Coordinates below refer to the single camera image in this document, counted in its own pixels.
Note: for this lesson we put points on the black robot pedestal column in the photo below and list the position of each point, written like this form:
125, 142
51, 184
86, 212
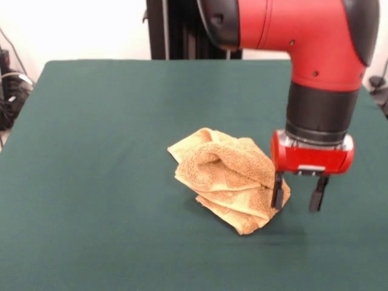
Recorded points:
182, 30

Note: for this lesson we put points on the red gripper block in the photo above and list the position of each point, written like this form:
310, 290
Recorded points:
312, 159

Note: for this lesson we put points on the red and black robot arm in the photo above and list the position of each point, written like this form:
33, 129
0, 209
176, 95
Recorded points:
309, 36

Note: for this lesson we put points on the dark green table cloth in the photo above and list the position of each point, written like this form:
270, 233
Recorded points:
91, 151

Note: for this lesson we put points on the black power adapter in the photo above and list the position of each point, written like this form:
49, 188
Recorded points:
4, 57

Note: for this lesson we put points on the tan terry towel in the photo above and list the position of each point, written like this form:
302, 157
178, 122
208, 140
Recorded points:
224, 169

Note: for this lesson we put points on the grey tripod base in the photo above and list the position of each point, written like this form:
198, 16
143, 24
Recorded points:
376, 82

